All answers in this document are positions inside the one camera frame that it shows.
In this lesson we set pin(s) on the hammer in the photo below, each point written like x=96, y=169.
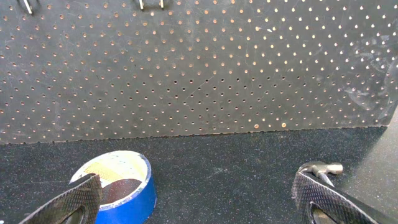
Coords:
x=323, y=169

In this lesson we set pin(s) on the metal double hook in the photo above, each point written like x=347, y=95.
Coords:
x=141, y=3

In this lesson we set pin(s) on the roll of blue tape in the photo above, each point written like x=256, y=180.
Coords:
x=136, y=202

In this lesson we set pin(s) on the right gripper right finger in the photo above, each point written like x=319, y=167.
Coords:
x=311, y=193

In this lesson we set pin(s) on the black pegboard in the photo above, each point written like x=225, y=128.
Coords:
x=199, y=68

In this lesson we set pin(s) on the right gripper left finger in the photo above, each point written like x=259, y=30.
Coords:
x=84, y=193

